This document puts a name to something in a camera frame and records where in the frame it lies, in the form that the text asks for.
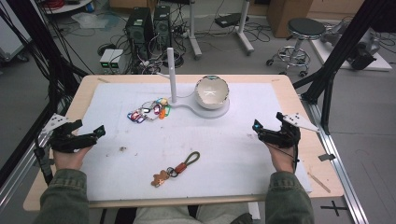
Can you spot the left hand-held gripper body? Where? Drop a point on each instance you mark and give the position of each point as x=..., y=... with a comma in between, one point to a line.
x=67, y=141

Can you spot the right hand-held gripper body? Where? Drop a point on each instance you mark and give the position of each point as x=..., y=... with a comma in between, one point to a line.
x=280, y=138

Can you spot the white key stand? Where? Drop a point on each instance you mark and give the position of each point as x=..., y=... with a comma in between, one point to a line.
x=172, y=68

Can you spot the person's left hand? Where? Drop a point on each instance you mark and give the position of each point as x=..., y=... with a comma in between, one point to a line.
x=68, y=160

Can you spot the person's right hand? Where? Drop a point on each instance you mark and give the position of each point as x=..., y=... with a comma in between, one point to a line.
x=283, y=160

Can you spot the black tape strip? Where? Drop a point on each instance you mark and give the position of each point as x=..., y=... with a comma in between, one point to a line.
x=327, y=157

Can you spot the white bowl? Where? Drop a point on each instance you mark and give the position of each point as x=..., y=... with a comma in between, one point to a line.
x=211, y=93

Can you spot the thin wooden stick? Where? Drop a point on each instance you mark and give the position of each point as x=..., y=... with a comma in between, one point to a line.
x=319, y=182

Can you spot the white mat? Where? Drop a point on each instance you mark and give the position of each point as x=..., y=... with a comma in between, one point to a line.
x=202, y=149

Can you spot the white power supply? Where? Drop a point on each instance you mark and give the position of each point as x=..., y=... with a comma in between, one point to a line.
x=106, y=60
x=117, y=60

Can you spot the white desk leg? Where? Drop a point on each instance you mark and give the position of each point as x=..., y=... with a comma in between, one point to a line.
x=244, y=31
x=193, y=34

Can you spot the large black computer tower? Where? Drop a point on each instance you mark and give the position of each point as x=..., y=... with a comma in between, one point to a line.
x=138, y=29

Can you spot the black stool with chrome base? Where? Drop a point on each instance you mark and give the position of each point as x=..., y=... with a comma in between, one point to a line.
x=305, y=29

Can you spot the clear plastic sheet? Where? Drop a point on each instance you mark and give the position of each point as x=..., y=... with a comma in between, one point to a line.
x=91, y=21

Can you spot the person's legs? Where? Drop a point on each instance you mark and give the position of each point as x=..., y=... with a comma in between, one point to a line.
x=174, y=216

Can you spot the flat black box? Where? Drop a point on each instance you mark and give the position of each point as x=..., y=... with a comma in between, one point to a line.
x=229, y=20

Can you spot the cardboard box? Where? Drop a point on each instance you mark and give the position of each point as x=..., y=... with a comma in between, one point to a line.
x=286, y=17

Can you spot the white panel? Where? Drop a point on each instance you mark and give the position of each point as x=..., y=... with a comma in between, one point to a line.
x=11, y=40

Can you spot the slim black computer tower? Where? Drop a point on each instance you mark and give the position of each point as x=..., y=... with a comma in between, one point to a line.
x=162, y=26

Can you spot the white platform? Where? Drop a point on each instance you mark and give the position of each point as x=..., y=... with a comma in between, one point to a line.
x=378, y=63

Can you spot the round white table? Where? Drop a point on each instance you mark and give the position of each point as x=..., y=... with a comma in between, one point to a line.
x=70, y=6

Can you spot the aluminium rail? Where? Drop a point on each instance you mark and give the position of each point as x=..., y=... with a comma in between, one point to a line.
x=339, y=174
x=15, y=183

